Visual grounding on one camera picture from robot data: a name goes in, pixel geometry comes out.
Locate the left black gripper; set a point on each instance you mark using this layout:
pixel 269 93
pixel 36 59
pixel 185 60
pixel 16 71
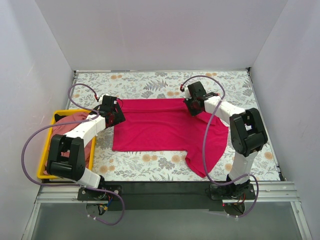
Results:
pixel 118 114

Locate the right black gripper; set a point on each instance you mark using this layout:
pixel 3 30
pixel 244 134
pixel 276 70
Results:
pixel 189 106

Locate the magenta t shirt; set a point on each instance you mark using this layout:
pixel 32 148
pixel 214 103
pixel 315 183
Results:
pixel 166 125

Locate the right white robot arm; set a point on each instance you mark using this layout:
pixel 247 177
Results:
pixel 247 131

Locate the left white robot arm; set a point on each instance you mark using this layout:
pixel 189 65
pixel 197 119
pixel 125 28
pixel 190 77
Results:
pixel 66 155

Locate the salmon pink t shirt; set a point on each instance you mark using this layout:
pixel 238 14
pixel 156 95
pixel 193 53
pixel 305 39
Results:
pixel 61 127

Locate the black garment in bin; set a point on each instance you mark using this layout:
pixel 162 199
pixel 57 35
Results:
pixel 58 117

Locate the yellow plastic bin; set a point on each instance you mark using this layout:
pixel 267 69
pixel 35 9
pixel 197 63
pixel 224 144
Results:
pixel 89 150

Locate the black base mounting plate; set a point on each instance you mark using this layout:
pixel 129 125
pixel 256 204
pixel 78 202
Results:
pixel 179 195

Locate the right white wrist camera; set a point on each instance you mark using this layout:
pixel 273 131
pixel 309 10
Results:
pixel 184 89

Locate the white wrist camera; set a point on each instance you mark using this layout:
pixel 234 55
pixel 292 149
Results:
pixel 99 99
pixel 184 89

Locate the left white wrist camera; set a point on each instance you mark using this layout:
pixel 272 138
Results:
pixel 99 99

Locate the aluminium frame rail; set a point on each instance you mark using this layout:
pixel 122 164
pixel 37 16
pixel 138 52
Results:
pixel 269 191

